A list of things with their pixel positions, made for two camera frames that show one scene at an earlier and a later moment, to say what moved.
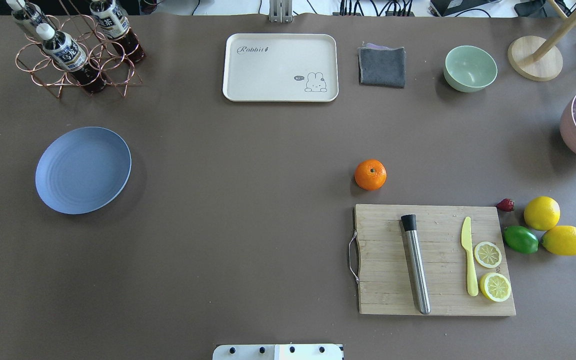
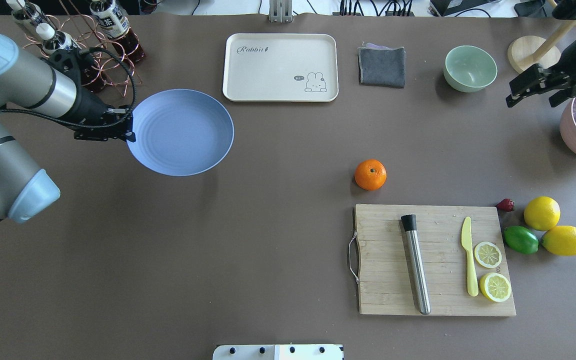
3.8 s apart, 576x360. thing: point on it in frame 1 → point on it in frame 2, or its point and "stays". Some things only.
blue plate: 81,169 → 181,132
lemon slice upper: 487,254 stays
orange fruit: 370,174 stays
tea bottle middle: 112,21 stays
